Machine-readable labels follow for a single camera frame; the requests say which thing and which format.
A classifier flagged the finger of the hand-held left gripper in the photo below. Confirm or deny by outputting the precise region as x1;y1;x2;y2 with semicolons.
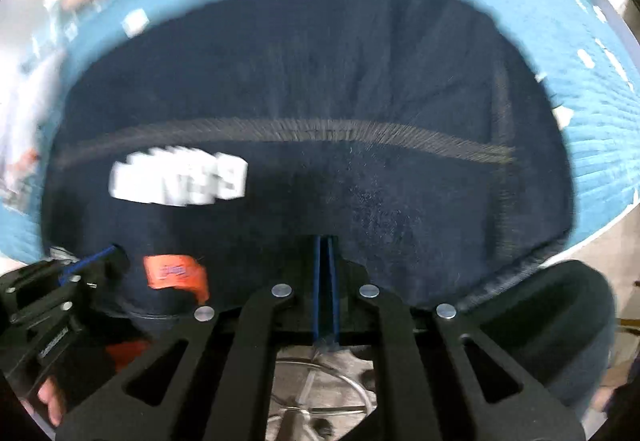
55;245;131;287

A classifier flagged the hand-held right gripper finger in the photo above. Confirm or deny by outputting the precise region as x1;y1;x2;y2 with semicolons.
325;235;586;441
54;235;326;441

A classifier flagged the dark denim jacket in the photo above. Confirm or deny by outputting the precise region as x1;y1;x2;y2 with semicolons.
42;0;576;322

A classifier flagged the person's left hand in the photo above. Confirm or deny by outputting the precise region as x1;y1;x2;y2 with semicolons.
22;373;63;427

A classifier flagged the metal chair base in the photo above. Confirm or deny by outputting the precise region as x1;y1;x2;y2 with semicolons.
265;341;396;441

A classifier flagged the teal quilted bed sheet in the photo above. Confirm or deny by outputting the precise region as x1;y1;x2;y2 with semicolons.
0;0;640;262

